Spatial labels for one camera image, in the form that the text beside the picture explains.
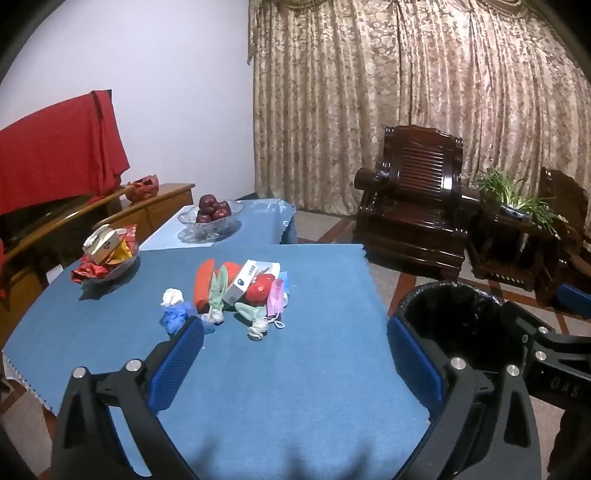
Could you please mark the red cloth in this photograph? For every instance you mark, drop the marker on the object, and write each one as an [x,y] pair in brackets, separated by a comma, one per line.
[46,152]

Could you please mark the blue plastic shoe cover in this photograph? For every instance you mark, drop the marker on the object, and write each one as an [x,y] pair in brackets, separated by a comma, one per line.
[174,318]

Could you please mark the potted green plant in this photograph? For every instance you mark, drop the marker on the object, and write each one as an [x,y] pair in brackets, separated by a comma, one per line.
[512,198]

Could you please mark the dark wooden side table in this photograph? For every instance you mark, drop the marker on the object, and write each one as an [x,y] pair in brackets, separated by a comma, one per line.
[503,244]

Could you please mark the blue face mask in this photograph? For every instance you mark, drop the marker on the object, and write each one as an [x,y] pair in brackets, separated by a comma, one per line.
[283,277]

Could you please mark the glass fruit bowl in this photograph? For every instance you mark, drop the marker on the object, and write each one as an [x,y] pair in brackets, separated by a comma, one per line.
[217,227]

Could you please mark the beige patterned curtain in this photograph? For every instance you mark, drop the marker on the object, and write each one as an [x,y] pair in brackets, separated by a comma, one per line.
[369,92]

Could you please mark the white crumpled tissue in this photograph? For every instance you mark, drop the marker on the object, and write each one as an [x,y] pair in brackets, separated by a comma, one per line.
[171,297]

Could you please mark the white cardboard box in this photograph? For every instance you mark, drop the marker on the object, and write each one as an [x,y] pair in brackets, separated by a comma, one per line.
[251,279]

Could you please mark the red gift bag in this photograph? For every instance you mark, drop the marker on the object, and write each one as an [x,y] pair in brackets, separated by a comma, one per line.
[143,187]

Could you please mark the glass snack dish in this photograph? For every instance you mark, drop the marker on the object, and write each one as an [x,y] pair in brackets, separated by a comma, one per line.
[121,269]

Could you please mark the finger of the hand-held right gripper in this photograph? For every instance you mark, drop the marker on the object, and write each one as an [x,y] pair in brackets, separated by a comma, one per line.
[531,327]
[572,297]

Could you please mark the dark wooden armchair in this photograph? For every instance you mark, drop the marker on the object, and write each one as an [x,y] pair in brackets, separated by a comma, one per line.
[568,217]
[415,217]

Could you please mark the black trash bin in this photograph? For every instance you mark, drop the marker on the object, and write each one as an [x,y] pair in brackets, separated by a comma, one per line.
[461,314]

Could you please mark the wooden cabinet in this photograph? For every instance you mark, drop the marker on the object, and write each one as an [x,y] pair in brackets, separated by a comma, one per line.
[152,207]

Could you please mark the pink face mask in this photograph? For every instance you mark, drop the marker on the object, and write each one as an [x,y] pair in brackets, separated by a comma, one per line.
[275,295]

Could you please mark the light blue tablecloth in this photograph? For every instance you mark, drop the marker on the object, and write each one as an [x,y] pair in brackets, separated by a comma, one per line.
[258,221]

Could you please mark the orange foam fruit net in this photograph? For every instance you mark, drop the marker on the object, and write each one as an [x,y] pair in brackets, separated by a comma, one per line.
[203,286]

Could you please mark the pile of red snack packets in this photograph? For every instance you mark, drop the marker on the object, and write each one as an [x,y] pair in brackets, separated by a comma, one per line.
[87,272]

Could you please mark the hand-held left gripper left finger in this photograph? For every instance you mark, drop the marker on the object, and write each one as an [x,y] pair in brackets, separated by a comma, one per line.
[178,364]

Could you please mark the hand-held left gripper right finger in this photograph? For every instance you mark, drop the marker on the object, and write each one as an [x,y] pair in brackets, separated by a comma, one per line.
[413,364]

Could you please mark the red plastic wrapper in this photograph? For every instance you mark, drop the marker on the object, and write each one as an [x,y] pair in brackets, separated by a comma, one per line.
[259,287]

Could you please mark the pile of dark red apples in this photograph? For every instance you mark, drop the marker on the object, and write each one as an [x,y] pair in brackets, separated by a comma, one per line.
[207,203]

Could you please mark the gold white carton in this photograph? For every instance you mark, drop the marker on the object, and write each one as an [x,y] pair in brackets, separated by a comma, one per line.
[99,244]

